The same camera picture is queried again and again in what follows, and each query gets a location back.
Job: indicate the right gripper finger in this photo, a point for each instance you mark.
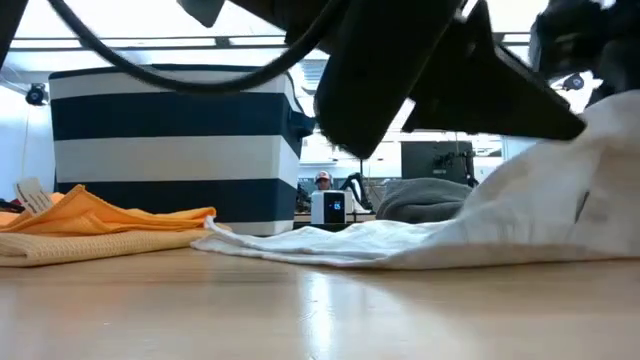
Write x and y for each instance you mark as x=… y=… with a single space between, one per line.
x=375 y=75
x=485 y=95

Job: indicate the white towel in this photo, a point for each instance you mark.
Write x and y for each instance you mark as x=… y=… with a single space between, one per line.
x=500 y=225

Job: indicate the orange towel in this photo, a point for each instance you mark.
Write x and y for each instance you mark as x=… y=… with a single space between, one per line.
x=100 y=217

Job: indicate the tan waffle towel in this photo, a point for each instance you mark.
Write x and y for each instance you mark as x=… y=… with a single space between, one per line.
x=100 y=250

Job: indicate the black background robot arm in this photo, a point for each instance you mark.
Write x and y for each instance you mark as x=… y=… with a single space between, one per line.
x=356 y=190

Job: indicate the grey towel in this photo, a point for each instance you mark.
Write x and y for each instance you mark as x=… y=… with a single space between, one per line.
x=420 y=200

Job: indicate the black monitor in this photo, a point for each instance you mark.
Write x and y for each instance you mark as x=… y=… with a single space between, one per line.
x=425 y=160

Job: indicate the person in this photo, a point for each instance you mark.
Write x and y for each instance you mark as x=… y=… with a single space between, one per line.
x=323 y=181

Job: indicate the white timer with display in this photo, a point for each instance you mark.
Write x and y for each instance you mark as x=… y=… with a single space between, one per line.
x=332 y=206

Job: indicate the navy white striped fabric bin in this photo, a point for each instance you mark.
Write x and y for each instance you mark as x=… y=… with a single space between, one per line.
x=175 y=160

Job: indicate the black hanging camera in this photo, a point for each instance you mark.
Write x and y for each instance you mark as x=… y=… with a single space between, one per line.
x=573 y=81
x=36 y=95

